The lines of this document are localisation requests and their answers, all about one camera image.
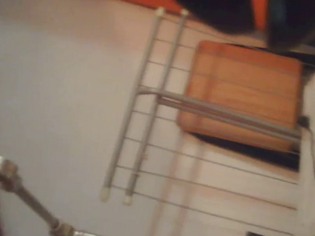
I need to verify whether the grey metal drying rack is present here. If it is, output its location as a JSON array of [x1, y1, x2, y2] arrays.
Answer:
[[98, 1, 315, 236]]

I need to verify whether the wooden board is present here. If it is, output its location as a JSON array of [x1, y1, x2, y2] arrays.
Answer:
[[173, 37, 312, 154]]

